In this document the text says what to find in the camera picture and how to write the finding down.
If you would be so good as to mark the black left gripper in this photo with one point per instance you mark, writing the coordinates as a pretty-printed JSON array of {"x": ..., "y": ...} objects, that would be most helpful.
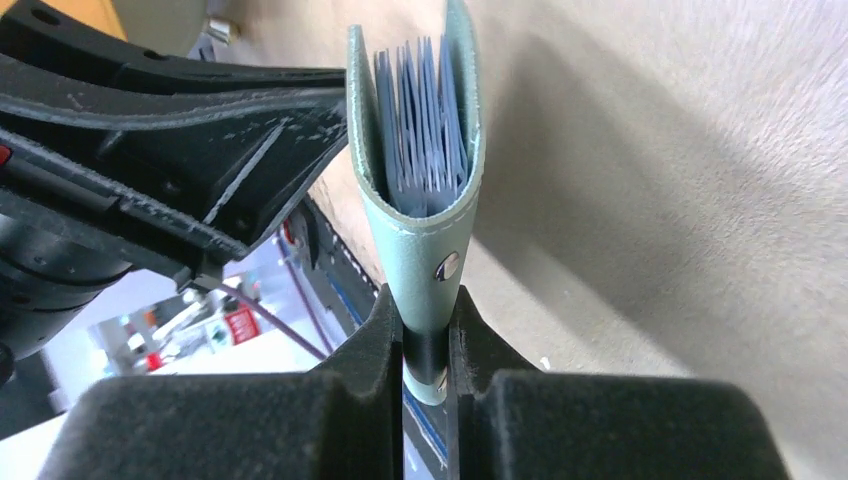
[{"x": 172, "y": 165}]

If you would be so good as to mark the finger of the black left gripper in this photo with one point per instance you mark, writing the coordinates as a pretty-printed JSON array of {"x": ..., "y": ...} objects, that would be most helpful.
[{"x": 43, "y": 37}]

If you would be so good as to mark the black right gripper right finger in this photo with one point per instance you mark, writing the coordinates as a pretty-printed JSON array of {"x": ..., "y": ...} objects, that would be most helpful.
[{"x": 508, "y": 419}]

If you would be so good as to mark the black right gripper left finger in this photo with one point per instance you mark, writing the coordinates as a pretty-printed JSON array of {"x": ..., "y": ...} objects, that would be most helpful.
[{"x": 340, "y": 420}]

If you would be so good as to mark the teal card holder wallet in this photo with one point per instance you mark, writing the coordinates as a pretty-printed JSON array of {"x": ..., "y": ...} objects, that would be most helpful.
[{"x": 417, "y": 140}]

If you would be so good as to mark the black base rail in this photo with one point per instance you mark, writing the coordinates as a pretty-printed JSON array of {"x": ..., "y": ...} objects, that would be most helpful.
[{"x": 411, "y": 434}]

